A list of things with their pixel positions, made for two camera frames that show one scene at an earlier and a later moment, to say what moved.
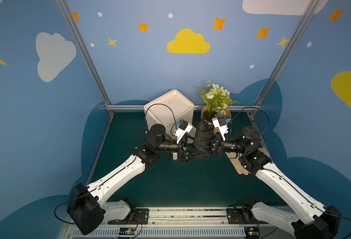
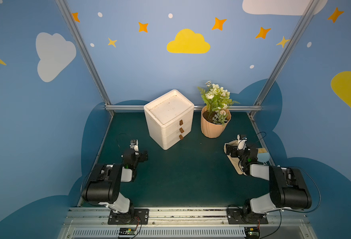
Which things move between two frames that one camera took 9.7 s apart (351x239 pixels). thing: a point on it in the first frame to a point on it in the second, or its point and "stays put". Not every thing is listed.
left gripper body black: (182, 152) to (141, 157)
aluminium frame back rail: (196, 107) stays put
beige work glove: (234, 157) stays put
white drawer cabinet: (167, 110) stays put
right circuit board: (252, 232) stays put
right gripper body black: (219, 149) to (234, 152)
